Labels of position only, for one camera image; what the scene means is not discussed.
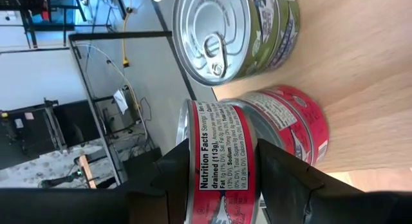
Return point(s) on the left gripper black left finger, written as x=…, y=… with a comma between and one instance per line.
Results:
x=161, y=201

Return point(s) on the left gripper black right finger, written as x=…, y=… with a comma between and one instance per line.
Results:
x=289, y=198

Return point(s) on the red tuna can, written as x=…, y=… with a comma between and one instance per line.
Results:
x=318, y=121
x=273, y=109
x=222, y=153

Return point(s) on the green albacore tuna can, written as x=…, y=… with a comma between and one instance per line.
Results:
x=291, y=31
x=212, y=31

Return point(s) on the wooden plank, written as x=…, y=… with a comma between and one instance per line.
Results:
x=87, y=171

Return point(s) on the white paper label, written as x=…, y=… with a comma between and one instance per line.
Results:
x=120, y=101

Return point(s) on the black cabinet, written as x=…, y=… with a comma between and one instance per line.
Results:
x=48, y=134

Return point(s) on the wooden shelf with black frame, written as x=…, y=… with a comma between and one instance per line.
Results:
x=354, y=72

